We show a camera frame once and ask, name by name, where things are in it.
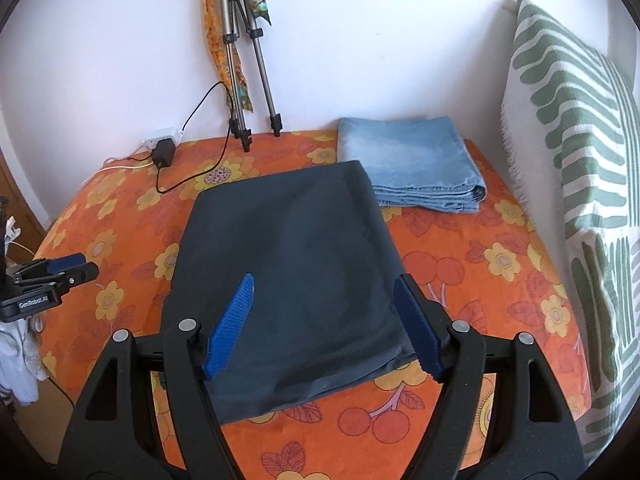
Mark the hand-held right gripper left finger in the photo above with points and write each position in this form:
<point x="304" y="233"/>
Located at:
<point x="232" y="325"/>

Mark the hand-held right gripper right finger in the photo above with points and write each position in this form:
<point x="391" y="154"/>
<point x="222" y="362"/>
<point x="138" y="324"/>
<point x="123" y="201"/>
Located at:
<point x="417" y="325"/>

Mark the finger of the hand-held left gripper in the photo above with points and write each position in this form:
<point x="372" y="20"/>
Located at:
<point x="65" y="262"/>
<point x="80" y="275"/>

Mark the dark teal pants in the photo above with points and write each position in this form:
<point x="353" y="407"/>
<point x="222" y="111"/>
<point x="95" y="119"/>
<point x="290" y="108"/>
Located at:
<point x="300" y="260"/>

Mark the person's left hand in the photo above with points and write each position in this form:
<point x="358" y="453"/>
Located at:
<point x="20" y="360"/>

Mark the orange floral bed sheet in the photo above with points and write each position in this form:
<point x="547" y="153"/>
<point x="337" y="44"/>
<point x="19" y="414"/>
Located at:
<point x="475" y="270"/>

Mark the white power strip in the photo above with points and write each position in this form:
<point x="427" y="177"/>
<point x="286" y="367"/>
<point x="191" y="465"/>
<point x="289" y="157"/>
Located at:
<point x="160" y="136"/>

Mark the folded light blue jeans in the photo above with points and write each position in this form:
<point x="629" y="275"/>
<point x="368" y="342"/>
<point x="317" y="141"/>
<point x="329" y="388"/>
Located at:
<point x="410" y="160"/>

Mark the green white patterned pillow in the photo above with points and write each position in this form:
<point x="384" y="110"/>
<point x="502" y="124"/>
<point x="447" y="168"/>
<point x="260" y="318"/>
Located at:
<point x="575" y="135"/>

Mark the silver tripod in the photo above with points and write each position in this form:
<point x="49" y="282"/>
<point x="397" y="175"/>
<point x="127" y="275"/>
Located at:
<point x="260" y="62"/>

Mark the colourful patterned scarf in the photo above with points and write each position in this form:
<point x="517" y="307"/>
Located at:
<point x="220" y="45"/>

